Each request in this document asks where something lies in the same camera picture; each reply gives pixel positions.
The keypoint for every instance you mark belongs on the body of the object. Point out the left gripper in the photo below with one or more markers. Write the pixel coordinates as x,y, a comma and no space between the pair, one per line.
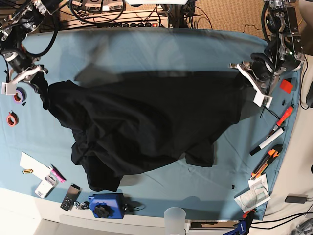
264,71

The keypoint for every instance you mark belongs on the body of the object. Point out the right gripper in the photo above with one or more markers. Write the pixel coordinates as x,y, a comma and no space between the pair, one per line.
26,70

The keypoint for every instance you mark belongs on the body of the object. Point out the black t-shirt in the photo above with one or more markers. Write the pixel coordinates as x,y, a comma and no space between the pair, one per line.
145,122

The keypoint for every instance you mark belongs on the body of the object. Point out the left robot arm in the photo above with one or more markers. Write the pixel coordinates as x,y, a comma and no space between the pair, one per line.
284,51

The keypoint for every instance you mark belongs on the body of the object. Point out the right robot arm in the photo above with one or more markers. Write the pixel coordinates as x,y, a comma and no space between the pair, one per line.
16,27

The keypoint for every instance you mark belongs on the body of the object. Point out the purple tape roll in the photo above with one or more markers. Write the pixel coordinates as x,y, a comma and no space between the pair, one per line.
20,95

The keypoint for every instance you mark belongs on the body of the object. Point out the orange cube block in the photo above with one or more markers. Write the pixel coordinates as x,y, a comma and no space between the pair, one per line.
286,85

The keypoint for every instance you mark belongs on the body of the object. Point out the red tape roll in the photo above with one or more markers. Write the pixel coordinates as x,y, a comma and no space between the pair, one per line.
12,119

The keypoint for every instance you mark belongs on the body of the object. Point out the black zip tie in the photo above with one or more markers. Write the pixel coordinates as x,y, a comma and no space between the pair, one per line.
270,111

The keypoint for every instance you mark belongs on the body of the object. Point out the teal table cloth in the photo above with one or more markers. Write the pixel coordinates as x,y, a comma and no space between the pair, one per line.
100,56

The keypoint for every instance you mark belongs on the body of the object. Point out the white paper sheet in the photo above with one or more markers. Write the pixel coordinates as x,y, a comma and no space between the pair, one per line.
29,163

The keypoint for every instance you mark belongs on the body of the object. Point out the white black marker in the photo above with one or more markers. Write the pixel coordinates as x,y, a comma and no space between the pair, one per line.
269,140

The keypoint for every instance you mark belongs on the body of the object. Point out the orange black utility knife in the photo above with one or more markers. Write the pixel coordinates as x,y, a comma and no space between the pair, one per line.
266,161

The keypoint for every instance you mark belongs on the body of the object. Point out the black power strip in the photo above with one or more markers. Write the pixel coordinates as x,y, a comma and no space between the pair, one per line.
131,24

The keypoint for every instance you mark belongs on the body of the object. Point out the pink marker pen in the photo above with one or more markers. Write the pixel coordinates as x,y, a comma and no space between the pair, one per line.
57,174

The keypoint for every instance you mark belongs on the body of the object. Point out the white packet with label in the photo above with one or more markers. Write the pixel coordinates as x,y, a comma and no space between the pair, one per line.
47,184

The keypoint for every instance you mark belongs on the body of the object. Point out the black remote control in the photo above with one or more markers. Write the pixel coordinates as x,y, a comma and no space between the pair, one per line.
70,197

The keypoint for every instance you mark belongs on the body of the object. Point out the blue plastic box device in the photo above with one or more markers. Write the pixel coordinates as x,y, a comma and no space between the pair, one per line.
108,206

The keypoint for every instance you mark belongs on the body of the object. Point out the black small adapter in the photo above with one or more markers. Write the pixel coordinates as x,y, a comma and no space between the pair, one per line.
295,199

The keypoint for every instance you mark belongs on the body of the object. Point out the blue bar clamp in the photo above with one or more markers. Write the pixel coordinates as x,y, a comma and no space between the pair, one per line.
242,228

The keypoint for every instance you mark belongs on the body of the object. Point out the translucent plastic cup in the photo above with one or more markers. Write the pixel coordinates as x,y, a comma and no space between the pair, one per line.
174,221

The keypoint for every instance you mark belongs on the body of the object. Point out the red handled screwdriver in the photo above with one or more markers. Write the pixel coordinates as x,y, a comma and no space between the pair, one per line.
285,115

